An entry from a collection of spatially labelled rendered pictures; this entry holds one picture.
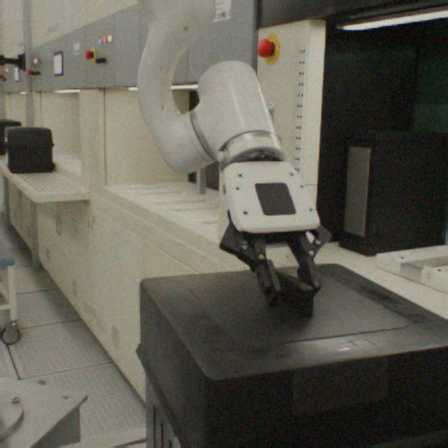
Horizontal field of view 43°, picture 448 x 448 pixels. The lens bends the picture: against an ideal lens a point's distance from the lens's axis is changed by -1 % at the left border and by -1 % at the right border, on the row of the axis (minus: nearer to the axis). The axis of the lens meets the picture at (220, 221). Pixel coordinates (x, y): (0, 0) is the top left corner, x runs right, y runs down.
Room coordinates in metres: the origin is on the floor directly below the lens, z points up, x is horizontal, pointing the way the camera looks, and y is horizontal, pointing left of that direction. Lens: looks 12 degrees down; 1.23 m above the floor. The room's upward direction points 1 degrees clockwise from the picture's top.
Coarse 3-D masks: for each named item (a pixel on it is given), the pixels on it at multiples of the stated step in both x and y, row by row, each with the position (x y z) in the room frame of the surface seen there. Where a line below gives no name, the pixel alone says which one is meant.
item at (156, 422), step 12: (156, 396) 0.62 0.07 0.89; (156, 408) 0.62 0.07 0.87; (156, 420) 0.62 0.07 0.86; (168, 420) 0.57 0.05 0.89; (156, 432) 0.62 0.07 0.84; (168, 432) 0.57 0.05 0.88; (156, 444) 0.62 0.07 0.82; (168, 444) 0.56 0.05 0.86; (180, 444) 0.52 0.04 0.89; (432, 444) 0.51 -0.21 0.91; (444, 444) 0.51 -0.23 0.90
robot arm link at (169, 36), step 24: (144, 0) 0.75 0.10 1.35; (168, 0) 0.73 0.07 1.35; (192, 0) 0.73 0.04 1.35; (168, 24) 0.73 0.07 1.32; (192, 24) 0.74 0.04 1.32; (168, 48) 0.74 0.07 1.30; (144, 72) 0.75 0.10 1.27; (168, 72) 0.77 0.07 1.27; (144, 96) 0.75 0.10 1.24; (168, 96) 0.78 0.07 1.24; (144, 120) 0.77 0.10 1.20; (168, 120) 0.76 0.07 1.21; (168, 144) 0.76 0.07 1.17; (192, 144) 0.75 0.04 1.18; (192, 168) 0.77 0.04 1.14
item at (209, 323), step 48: (144, 288) 0.66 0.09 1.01; (192, 288) 0.65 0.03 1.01; (240, 288) 0.65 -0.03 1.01; (288, 288) 0.60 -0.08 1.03; (336, 288) 0.66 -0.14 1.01; (384, 288) 0.67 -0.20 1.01; (144, 336) 0.65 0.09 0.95; (192, 336) 0.51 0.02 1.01; (240, 336) 0.51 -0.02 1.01; (288, 336) 0.51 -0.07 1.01; (336, 336) 0.52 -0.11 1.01; (384, 336) 0.52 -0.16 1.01; (432, 336) 0.52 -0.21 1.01; (192, 384) 0.46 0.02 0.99; (240, 384) 0.43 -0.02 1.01; (288, 384) 0.45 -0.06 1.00; (336, 384) 0.46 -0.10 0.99; (384, 384) 0.48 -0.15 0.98; (432, 384) 0.50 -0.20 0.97; (192, 432) 0.46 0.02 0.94; (240, 432) 0.43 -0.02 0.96; (288, 432) 0.45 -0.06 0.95; (336, 432) 0.46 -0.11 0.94; (384, 432) 0.48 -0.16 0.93; (432, 432) 0.50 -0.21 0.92
